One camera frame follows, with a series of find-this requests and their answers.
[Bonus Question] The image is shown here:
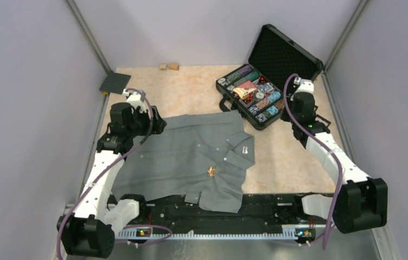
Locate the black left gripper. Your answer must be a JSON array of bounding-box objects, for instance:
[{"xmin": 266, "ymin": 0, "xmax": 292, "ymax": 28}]
[{"xmin": 127, "ymin": 105, "xmax": 166, "ymax": 138}]

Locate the grey button shirt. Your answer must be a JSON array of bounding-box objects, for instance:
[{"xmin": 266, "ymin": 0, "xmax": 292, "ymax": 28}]
[{"xmin": 112, "ymin": 111, "xmax": 255, "ymax": 213}]

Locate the gold brooch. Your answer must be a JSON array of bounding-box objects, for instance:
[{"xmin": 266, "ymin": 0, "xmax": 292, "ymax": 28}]
[{"xmin": 208, "ymin": 166, "xmax": 216, "ymax": 177}]

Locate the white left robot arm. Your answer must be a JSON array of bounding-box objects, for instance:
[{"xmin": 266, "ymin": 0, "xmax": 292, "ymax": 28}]
[{"xmin": 56, "ymin": 88, "xmax": 167, "ymax": 259}]

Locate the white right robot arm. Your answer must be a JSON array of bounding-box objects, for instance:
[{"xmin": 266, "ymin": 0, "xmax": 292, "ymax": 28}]
[{"xmin": 282, "ymin": 74, "xmax": 388, "ymax": 233}]

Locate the black poker chip case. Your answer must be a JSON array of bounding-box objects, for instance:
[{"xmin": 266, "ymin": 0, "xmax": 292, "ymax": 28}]
[{"xmin": 216, "ymin": 24, "xmax": 323, "ymax": 130}]

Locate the playing card deck box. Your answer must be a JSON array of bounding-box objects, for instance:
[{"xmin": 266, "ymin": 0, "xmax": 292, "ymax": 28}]
[{"xmin": 234, "ymin": 81, "xmax": 258, "ymax": 100}]

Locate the dark grey lego baseplate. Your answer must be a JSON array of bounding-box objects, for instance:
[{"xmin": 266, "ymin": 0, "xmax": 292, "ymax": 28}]
[{"xmin": 99, "ymin": 71, "xmax": 131, "ymax": 95}]

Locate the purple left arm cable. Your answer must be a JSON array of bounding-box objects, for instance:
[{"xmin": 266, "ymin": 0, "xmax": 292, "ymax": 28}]
[{"xmin": 55, "ymin": 88, "xmax": 173, "ymax": 260}]

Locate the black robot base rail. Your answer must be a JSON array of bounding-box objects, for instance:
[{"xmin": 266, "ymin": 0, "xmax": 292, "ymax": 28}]
[{"xmin": 116, "ymin": 193, "xmax": 326, "ymax": 243}]

